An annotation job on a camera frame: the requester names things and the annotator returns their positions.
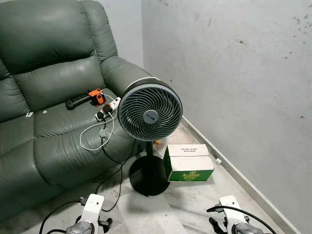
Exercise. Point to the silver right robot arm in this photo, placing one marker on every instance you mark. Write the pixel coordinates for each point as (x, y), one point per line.
(247, 229)

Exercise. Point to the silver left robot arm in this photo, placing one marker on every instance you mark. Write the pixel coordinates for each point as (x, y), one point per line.
(80, 228)

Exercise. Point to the small white plastic piece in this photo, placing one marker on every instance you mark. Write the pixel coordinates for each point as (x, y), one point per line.
(219, 161)

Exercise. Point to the green white cardboard box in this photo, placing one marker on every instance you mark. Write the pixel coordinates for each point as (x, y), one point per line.
(189, 157)

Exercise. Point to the black plug adapter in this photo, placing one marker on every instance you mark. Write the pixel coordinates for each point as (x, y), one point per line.
(102, 116)

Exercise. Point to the white power strip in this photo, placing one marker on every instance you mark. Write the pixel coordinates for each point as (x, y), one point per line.
(113, 104)

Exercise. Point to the orange black power tool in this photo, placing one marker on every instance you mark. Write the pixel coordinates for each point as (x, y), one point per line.
(96, 96)

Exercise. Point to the green leather sofa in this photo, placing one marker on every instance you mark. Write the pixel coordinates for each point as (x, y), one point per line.
(48, 78)

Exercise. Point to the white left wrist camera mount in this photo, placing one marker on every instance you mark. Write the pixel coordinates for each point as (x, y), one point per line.
(92, 207)

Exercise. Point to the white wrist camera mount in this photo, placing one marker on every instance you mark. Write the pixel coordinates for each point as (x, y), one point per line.
(234, 209)
(92, 207)

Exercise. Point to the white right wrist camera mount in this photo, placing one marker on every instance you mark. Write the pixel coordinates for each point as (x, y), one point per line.
(234, 209)

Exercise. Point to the grey pedestal fan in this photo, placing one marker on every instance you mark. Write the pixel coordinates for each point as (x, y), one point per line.
(149, 116)

